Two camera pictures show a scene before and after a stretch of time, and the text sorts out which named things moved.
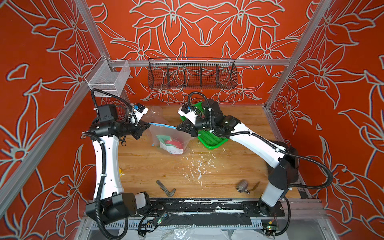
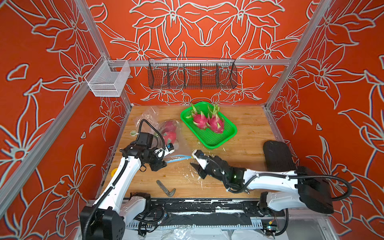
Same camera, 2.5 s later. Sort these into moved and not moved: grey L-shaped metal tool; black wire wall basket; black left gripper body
Moved: black left gripper body
Not moved: black wire wall basket; grey L-shaped metal tool
